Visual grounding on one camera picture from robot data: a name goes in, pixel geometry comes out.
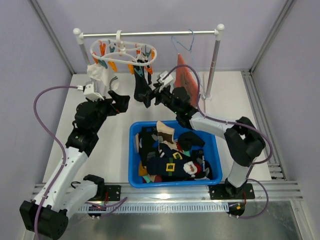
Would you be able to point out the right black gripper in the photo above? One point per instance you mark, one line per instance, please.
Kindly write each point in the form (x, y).
(157, 95)

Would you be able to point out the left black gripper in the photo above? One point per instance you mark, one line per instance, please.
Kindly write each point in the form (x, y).
(110, 104)

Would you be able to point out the black white pinstripe sock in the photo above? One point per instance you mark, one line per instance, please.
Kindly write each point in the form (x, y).
(149, 74)

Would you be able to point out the white oval clip hanger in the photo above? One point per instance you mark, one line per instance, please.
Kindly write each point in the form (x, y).
(117, 50)

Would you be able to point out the dark grey long sock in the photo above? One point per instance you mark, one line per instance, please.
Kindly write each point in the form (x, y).
(189, 139)

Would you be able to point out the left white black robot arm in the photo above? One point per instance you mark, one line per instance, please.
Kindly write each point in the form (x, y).
(49, 212)

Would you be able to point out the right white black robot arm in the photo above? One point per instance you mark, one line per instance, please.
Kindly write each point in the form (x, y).
(244, 143)

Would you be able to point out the teal clothes peg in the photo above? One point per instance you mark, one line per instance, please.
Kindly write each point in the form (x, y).
(140, 71)

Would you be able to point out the orange clothes peg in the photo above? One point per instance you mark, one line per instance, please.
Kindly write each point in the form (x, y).
(131, 69)

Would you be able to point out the orange bear towel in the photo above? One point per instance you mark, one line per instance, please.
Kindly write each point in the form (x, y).
(184, 78)

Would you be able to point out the white striped sock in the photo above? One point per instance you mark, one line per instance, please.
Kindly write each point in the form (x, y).
(99, 73)

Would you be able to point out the beige brown sock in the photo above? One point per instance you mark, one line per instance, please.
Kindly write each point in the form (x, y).
(165, 132)

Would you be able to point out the navy santa belt sock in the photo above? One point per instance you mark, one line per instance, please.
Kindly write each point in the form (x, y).
(171, 169)

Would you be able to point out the blue plastic bin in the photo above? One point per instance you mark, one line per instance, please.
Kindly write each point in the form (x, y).
(180, 157)

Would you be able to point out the white clothes rack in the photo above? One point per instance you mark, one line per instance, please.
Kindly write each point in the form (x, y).
(85, 40)

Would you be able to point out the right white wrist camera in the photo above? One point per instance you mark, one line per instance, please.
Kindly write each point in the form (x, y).
(164, 78)

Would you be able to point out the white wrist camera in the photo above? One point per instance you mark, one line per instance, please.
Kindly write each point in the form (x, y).
(91, 91)
(164, 78)

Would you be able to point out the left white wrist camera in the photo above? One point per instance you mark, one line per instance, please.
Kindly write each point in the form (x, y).
(91, 91)

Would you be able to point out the blue wire hanger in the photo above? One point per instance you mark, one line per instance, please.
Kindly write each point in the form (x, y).
(189, 49)

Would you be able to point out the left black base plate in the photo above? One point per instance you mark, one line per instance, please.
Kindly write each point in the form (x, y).
(111, 193)

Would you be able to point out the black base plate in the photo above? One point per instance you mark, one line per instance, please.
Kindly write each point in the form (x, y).
(111, 193)
(229, 192)

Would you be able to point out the aluminium rail frame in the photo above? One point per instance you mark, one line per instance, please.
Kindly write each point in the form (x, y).
(233, 96)

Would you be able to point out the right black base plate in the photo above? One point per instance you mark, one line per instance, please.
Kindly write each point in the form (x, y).
(229, 192)

